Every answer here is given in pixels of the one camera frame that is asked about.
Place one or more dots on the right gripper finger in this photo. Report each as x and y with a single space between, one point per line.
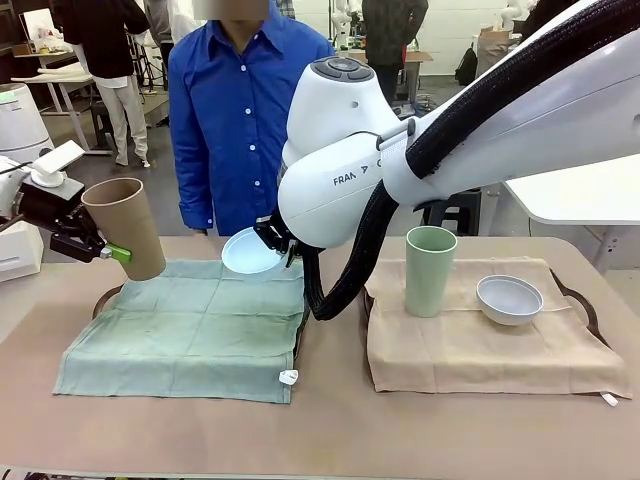
293 257
265 232

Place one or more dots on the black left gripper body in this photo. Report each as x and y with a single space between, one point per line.
47 202

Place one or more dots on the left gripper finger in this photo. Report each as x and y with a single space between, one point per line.
84 220
120 254

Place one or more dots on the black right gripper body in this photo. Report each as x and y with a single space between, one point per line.
284 235

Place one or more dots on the light blue bowl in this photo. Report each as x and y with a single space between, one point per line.
250 252

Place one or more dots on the tall brown cup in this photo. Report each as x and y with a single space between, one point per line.
130 225

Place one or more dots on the green cloth mat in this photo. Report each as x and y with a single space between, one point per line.
175 325

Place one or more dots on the tall mint green cup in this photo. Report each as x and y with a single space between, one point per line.
430 280

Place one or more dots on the beige cloth mat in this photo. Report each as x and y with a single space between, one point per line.
475 350

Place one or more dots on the white bowl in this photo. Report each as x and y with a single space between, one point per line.
507 310

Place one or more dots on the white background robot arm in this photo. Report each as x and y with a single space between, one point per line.
342 25
510 15

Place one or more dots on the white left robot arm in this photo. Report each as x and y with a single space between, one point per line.
10 190

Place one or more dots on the person's right forearm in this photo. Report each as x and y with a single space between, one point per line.
192 195

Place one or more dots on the dark brown serving tray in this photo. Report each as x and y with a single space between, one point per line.
300 336
368 306

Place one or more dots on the person's right hand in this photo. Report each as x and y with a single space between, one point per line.
201 232

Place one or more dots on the white air purifier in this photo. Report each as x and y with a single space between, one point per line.
20 115

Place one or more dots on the black stool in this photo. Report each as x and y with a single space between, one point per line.
452 205
102 120

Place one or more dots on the person in blue shirt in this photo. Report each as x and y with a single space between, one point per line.
225 125

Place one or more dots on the white desk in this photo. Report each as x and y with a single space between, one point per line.
60 75

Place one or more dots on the person in black jacket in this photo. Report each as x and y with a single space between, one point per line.
100 30

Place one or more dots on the brown topped workbench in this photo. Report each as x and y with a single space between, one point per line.
417 56

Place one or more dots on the person in black clothes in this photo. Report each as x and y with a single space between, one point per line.
390 30

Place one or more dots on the black backpack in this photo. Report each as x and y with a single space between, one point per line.
467 65

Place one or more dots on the white rounded table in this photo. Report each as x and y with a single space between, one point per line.
575 197

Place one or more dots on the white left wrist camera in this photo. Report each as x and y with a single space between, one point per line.
55 159

